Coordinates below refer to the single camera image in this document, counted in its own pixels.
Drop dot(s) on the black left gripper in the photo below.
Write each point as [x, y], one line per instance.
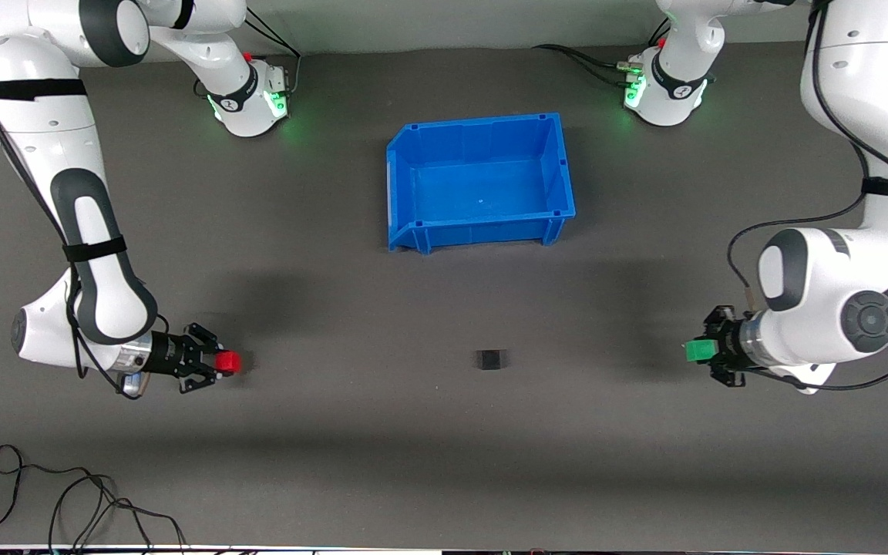
[726, 342]

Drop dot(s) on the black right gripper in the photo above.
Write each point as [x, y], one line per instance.
[169, 355]

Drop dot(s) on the red cube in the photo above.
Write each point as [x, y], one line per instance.
[229, 363]

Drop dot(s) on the green cube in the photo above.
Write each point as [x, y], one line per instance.
[698, 351]

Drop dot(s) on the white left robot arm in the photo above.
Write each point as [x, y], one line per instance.
[822, 277]

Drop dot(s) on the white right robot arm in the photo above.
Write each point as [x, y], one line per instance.
[89, 254]

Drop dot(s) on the black cube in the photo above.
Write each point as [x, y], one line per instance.
[491, 359]

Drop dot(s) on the blue plastic bin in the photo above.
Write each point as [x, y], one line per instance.
[482, 185]

